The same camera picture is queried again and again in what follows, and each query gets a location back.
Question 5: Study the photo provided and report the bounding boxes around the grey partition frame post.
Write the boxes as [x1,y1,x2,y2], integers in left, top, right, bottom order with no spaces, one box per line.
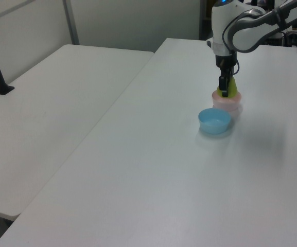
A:
[61,0,80,46]

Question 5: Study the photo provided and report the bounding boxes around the green pear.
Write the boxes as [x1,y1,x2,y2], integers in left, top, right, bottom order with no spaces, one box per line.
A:
[216,77,239,99]

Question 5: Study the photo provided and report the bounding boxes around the blue plastic bowl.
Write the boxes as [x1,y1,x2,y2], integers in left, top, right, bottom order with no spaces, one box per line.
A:
[198,108,232,135]

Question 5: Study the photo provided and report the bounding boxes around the white side table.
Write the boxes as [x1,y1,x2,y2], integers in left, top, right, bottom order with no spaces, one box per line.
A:
[0,44,155,222]

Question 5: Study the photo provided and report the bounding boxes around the black cable on robot arm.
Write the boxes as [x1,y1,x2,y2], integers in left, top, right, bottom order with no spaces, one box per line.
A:
[222,7,275,75]

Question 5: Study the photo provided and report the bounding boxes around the pink plastic bowl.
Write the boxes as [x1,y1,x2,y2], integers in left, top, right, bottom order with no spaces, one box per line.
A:
[212,90,242,112]

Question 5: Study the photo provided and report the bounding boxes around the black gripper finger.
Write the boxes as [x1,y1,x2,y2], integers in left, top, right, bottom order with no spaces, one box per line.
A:
[218,75,229,98]

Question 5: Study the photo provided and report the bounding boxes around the dark background equipment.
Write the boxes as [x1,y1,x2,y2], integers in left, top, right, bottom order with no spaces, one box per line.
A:
[264,24,297,48]

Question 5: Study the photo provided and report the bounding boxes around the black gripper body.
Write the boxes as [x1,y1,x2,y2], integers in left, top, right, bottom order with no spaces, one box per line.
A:
[215,54,237,78]

